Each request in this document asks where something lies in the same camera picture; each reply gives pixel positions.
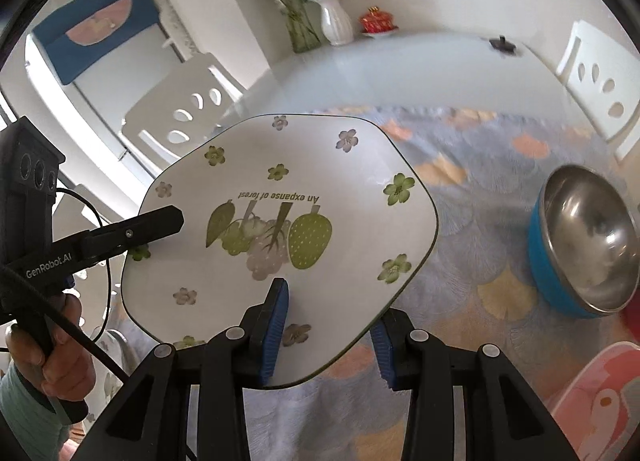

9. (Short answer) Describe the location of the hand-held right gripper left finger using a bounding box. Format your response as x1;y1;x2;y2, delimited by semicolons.
75;277;291;461

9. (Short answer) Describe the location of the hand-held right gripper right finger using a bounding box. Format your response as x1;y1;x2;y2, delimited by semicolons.
370;308;583;461

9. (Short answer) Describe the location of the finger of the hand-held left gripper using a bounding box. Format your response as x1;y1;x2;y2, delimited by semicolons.
80;206;184;262

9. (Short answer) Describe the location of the white hexagonal plate leaf print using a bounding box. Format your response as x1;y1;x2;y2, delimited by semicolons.
120;113;440;388

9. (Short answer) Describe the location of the pink patterned bowl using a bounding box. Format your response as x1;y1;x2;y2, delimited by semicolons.
547;339;640;461

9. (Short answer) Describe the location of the blue steel bowl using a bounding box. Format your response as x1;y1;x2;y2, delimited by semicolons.
527;164;640;319

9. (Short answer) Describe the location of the person's left forearm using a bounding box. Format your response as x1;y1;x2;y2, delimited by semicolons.
0;368;68;461

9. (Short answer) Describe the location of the person's left hand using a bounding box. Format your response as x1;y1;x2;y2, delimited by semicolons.
5;291;98;417

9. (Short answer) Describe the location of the white dining chair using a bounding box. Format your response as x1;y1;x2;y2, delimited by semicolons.
555;20;640;164
120;52;251;176

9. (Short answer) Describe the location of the white refrigerator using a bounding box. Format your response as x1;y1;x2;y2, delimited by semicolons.
30;16;176;176

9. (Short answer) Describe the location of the fan-patterned tablecloth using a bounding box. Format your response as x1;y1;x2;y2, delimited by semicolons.
107;103;640;461

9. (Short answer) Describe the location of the blue refrigerator cover cloth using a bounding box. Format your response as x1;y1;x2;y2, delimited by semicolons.
32;0;161;86

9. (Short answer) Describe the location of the white carved rack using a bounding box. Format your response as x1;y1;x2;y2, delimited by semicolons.
160;0;201;62

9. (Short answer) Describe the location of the glass vase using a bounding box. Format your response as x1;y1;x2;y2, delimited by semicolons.
282;0;323;54

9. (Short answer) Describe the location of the white ceramic vase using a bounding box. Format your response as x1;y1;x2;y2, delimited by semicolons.
319;0;355;46

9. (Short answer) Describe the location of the red lidded teacup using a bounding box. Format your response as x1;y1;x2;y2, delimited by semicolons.
359;6;400;36

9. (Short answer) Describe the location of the small black table object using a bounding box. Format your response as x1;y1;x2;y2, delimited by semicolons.
489;35;522;56

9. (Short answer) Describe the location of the thin black cable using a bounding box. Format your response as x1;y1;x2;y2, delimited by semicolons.
54;186;115;342

